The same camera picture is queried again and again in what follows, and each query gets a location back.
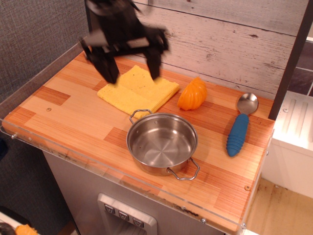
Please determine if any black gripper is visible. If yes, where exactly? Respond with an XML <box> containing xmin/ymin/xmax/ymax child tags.
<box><xmin>80</xmin><ymin>14</ymin><xmax>169</xmax><ymax>84</ymax></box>

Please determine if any silver steel pot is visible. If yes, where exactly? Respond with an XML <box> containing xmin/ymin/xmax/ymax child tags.
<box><xmin>126</xmin><ymin>110</ymin><xmax>200</xmax><ymax>181</ymax></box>

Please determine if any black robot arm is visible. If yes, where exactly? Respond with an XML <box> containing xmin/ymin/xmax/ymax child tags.
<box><xmin>80</xmin><ymin>0</ymin><xmax>169</xmax><ymax>84</ymax></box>

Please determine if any yellow folded cloth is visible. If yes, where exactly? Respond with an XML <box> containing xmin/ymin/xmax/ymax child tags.
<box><xmin>97</xmin><ymin>65</ymin><xmax>179</xmax><ymax>119</ymax></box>

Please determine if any orange plastic pepper half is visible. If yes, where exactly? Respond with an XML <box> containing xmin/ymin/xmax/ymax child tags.
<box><xmin>177</xmin><ymin>77</ymin><xmax>207</xmax><ymax>111</ymax></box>

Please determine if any clear acrylic left guard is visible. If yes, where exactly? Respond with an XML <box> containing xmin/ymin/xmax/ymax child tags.
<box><xmin>0</xmin><ymin>42</ymin><xmax>83</xmax><ymax>119</ymax></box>

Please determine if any clear acrylic guard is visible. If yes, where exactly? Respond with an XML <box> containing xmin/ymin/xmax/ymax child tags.
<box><xmin>0</xmin><ymin>42</ymin><xmax>83</xmax><ymax>119</ymax></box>
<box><xmin>0</xmin><ymin>117</ymin><xmax>246</xmax><ymax>232</ymax></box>

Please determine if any clear acrylic front guard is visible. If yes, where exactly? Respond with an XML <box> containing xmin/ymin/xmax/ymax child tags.
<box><xmin>0</xmin><ymin>117</ymin><xmax>246</xmax><ymax>232</ymax></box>

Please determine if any silver toy fridge cabinet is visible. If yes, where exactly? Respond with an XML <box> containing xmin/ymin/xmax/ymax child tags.
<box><xmin>44</xmin><ymin>153</ymin><xmax>222</xmax><ymax>235</ymax></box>

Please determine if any ice dispenser button panel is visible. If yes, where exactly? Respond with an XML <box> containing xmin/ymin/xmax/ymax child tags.
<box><xmin>97</xmin><ymin>193</ymin><xmax>158</xmax><ymax>235</ymax></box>

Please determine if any orange toy at corner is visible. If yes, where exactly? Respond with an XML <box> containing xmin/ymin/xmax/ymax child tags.
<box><xmin>15</xmin><ymin>224</ymin><xmax>38</xmax><ymax>235</ymax></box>

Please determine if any dark object at corner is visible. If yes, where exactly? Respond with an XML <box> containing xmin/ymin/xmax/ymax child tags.
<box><xmin>0</xmin><ymin>222</ymin><xmax>15</xmax><ymax>235</ymax></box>

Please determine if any dark left vertical post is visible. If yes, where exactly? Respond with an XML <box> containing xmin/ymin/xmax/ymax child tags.
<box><xmin>85</xmin><ymin>0</ymin><xmax>98</xmax><ymax>34</ymax></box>

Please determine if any dark vertical post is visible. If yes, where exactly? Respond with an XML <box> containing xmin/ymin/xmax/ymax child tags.
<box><xmin>85</xmin><ymin>0</ymin><xmax>98</xmax><ymax>34</ymax></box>
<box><xmin>268</xmin><ymin>0</ymin><xmax>313</xmax><ymax>120</ymax></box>

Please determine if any blue handled metal spoon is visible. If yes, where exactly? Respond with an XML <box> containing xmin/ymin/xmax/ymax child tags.
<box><xmin>226</xmin><ymin>93</ymin><xmax>258</xmax><ymax>157</ymax></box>

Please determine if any dark right vertical post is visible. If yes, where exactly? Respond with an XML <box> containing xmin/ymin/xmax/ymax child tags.
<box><xmin>268</xmin><ymin>0</ymin><xmax>313</xmax><ymax>120</ymax></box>

